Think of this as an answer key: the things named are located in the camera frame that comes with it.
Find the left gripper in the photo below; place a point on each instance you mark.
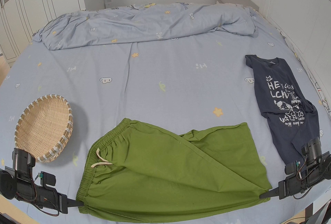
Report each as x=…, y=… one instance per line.
x=47, y=197

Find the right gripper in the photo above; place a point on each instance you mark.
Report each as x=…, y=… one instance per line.
x=293, y=184

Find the green shorts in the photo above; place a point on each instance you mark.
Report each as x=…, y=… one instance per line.
x=160, y=166

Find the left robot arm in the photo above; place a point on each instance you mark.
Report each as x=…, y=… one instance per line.
x=22, y=163

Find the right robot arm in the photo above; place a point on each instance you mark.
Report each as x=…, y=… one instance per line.
x=314, y=150

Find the round woven basket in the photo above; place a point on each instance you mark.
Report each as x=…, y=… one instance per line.
x=42, y=119

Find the bed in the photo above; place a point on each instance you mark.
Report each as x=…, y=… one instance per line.
x=168, y=75

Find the dark blue printed T-shirt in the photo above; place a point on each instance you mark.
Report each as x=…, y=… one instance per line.
x=271, y=80

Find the white wardrobe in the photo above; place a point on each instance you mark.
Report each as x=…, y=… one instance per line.
x=31, y=3

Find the pale blue quilt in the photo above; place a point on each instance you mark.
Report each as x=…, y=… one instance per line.
x=144, y=26

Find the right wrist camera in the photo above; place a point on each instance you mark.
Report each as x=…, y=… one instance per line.
x=291, y=168

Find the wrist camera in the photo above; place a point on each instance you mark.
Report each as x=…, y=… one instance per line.
x=49, y=179
x=291, y=168

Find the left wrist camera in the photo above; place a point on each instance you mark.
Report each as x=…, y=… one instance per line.
x=49, y=179

